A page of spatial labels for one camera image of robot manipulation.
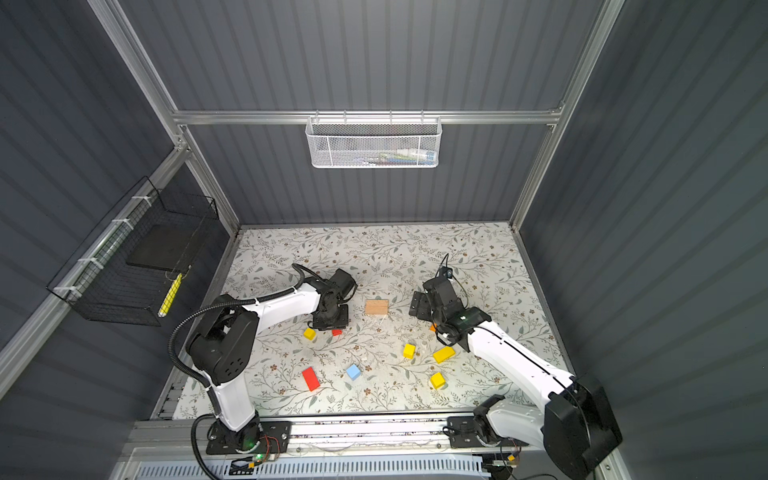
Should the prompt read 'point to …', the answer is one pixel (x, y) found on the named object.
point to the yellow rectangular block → (444, 354)
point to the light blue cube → (353, 371)
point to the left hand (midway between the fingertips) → (341, 325)
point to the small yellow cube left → (309, 334)
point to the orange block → (432, 327)
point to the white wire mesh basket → (373, 142)
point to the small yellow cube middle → (409, 351)
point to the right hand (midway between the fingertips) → (428, 303)
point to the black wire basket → (127, 268)
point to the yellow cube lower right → (437, 380)
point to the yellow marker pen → (165, 305)
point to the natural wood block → (376, 306)
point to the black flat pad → (164, 244)
